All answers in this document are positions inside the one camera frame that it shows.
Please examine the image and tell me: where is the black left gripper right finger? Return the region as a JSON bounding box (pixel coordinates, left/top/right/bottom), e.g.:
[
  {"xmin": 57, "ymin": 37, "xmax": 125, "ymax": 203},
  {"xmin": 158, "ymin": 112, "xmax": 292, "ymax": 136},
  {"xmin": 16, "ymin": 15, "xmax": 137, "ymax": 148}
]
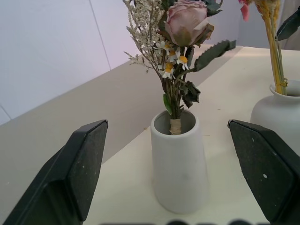
[{"xmin": 227, "ymin": 119, "xmax": 300, "ymax": 225}]

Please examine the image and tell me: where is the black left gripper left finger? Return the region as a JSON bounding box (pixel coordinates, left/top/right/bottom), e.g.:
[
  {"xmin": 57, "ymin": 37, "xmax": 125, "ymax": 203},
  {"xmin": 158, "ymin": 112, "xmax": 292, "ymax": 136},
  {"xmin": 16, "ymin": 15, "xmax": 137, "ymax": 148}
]
[{"xmin": 2, "ymin": 120, "xmax": 109, "ymax": 225}]

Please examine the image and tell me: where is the yellow dried flower bouquet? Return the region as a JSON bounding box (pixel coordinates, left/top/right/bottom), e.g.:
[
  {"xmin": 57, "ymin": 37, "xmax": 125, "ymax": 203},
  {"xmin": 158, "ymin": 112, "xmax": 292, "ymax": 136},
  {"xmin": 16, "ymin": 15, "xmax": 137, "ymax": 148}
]
[{"xmin": 238, "ymin": 0, "xmax": 300, "ymax": 96}]

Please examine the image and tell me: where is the pink rose flower bouquet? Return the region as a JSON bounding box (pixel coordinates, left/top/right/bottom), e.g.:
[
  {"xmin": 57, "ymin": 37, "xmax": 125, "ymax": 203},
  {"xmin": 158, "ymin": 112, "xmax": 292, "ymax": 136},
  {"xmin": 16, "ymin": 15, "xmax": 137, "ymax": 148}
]
[{"xmin": 122, "ymin": 0, "xmax": 237, "ymax": 136}]

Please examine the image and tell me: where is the round white bulbous vase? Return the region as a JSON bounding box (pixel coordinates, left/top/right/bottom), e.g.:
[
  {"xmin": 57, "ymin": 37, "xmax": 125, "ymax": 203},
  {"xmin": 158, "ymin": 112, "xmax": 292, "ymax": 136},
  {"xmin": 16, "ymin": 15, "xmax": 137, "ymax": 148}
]
[{"xmin": 249, "ymin": 80, "xmax": 300, "ymax": 155}]

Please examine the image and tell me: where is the tall white cylindrical vase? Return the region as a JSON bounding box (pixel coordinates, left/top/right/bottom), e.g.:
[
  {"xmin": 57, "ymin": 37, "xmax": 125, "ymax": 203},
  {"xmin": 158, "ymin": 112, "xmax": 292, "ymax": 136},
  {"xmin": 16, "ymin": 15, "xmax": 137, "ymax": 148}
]
[{"xmin": 150, "ymin": 109, "xmax": 210, "ymax": 215}]

